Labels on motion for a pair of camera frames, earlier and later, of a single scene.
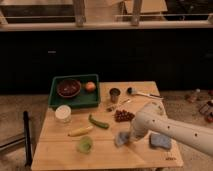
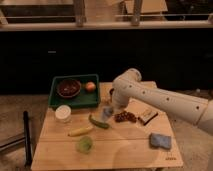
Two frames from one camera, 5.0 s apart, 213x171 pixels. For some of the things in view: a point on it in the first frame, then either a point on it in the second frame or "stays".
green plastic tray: [74, 90] stays
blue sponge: [160, 140] stays
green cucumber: [97, 123] stays
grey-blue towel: [122, 138] -> [106, 113]
